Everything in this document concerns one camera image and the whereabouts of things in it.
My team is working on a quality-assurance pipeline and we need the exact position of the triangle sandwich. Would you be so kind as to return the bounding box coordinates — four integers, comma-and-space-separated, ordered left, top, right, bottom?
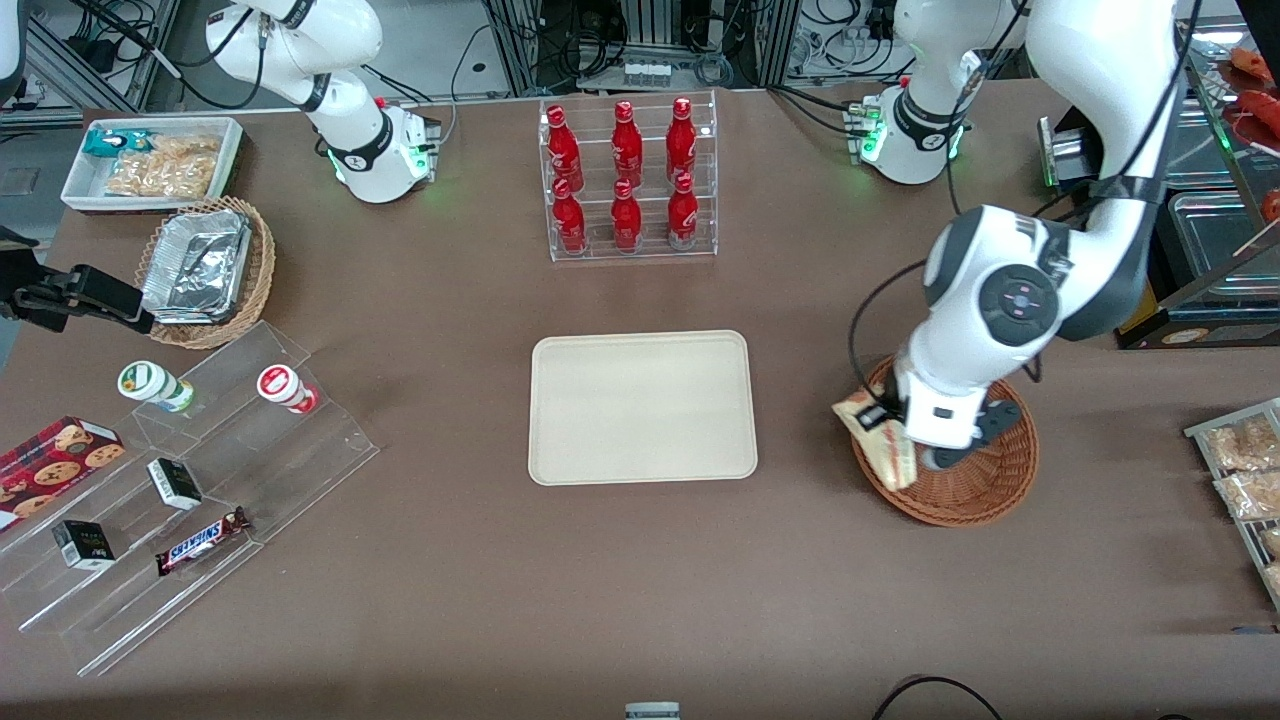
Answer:
833, 390, 918, 492

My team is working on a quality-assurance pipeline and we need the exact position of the light tan wicker basket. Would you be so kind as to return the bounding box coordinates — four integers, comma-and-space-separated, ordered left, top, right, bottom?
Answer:
133, 196, 277, 350

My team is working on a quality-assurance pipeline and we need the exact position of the clear bag of fried snacks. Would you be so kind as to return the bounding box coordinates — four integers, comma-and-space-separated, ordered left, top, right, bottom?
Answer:
1213, 470, 1280, 521
1203, 415, 1280, 473

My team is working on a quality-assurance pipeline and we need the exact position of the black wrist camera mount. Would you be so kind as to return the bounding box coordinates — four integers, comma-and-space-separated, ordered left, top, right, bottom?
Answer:
925, 398, 1023, 473

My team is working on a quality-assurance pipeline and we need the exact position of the black cable loop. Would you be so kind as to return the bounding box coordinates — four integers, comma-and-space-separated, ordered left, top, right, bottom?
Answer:
872, 677, 1004, 720

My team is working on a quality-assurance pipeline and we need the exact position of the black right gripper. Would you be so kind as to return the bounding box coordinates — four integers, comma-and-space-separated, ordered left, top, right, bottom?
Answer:
0, 228, 156, 335

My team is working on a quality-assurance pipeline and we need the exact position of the silver metal snack tray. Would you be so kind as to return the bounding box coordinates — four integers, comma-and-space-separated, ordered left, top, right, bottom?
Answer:
1185, 398, 1280, 611

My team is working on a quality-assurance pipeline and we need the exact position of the clear acrylic stepped shelf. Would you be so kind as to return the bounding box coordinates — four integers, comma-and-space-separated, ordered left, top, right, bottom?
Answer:
0, 455, 266, 679
128, 320, 381, 546

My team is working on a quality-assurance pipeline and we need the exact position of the clear bag of crackers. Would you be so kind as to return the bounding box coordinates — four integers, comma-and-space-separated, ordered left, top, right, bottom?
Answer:
105, 135, 223, 199

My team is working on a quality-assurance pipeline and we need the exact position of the black hot food display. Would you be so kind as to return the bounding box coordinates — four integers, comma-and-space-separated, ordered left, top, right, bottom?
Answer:
1038, 0, 1280, 351

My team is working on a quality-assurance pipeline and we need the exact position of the white rectangular bin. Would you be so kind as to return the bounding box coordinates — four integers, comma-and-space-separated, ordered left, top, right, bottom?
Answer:
60, 116, 246, 216

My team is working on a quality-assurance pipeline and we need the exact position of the stainless steel pan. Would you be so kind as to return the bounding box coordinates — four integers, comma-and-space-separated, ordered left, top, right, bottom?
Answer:
1168, 190, 1280, 301
1165, 95, 1241, 188

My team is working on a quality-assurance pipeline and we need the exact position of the aluminium frame equipment rack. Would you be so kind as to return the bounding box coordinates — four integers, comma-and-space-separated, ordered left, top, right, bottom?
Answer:
483, 0, 801, 96

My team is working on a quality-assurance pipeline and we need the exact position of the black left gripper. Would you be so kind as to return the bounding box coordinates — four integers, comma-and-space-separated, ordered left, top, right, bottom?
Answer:
858, 392, 911, 434

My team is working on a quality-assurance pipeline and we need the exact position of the stack of foil trays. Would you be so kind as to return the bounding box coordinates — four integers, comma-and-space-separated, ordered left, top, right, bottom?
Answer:
140, 208, 253, 325

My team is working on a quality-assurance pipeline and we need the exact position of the clear acrylic bottle rack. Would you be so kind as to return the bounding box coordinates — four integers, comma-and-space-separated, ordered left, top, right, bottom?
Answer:
538, 90, 719, 264

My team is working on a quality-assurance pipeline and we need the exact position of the black base cable bundle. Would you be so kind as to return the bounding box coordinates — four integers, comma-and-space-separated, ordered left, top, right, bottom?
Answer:
765, 85, 861, 136

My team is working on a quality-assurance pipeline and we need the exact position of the red cola bottle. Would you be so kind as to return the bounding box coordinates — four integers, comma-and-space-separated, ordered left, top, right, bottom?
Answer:
545, 105, 584, 191
551, 178, 589, 254
610, 178, 644, 253
666, 97, 698, 186
611, 100, 645, 189
667, 172, 701, 250

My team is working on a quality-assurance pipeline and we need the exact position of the Snickers chocolate bar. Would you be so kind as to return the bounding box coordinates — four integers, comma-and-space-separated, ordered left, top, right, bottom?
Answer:
155, 506, 252, 577

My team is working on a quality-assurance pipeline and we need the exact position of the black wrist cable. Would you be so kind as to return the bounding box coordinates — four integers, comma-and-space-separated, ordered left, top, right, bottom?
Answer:
848, 258, 936, 403

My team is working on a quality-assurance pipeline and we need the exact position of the teal snack packet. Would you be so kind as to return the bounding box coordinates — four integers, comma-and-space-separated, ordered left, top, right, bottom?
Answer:
82, 128, 156, 159

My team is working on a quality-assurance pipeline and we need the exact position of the red lid drink cup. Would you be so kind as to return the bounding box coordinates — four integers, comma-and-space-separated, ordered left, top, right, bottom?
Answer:
256, 364, 321, 415

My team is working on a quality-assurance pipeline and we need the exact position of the brown round wicker basket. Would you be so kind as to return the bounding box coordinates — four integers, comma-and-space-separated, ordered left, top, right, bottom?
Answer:
850, 347, 1040, 528

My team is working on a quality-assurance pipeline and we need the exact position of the beige plastic serving tray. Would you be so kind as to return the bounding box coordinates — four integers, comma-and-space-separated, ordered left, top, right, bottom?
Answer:
528, 330, 759, 487

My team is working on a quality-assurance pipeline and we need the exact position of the small black carton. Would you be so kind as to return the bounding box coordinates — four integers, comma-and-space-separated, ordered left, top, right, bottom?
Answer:
52, 519, 117, 571
147, 457, 204, 512

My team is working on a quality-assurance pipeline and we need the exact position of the red cookie box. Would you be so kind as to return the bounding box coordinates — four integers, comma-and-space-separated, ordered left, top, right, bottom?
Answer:
0, 416, 127, 534

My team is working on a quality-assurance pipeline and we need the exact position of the green lid drink cup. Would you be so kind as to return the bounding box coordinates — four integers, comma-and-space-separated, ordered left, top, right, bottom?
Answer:
117, 360, 196, 414

